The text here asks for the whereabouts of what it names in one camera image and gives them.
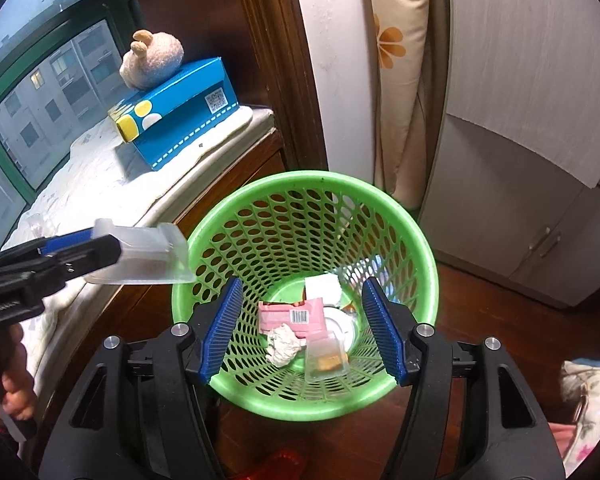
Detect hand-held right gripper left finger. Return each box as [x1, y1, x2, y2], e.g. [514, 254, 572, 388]
[37, 277, 244, 480]

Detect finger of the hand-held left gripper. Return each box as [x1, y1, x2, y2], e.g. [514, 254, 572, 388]
[37, 229, 95, 257]
[42, 235, 122, 277]

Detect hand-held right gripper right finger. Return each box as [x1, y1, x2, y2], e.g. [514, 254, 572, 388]
[361, 276, 566, 480]

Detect round cup with orange label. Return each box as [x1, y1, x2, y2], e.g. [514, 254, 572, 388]
[325, 307, 358, 348]

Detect clear plastic cup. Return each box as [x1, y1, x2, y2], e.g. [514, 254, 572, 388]
[86, 219, 197, 287]
[304, 332, 351, 381]

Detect pink snack wrapper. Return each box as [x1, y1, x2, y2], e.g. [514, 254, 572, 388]
[257, 297, 328, 338]

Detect red white paper wrapper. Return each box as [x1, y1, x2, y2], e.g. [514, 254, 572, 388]
[265, 324, 308, 367]

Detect white foam block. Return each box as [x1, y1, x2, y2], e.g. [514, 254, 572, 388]
[304, 274, 342, 306]

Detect green plastic mesh basket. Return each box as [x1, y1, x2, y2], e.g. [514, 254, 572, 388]
[172, 171, 440, 421]

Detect person's left hand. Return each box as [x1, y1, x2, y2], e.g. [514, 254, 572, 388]
[0, 322, 37, 422]

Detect white quilted printed mat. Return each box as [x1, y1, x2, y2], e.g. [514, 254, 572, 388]
[0, 105, 275, 391]

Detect blue spotted tissue box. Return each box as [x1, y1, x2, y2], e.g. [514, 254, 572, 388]
[107, 57, 241, 172]

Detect small plush toy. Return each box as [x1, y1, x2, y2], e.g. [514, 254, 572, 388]
[119, 30, 185, 92]

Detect floral cloth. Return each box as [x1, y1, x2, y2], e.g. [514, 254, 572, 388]
[555, 360, 600, 476]

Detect beige flowered curtain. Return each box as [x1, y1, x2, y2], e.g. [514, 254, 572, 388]
[365, 0, 448, 211]

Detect white wardrobe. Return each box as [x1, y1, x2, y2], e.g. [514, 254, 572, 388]
[417, 0, 600, 308]

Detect dark wooden pillar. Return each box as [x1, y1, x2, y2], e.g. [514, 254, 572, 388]
[227, 0, 328, 173]

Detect green window frame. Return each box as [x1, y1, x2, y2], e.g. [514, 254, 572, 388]
[0, 0, 146, 206]

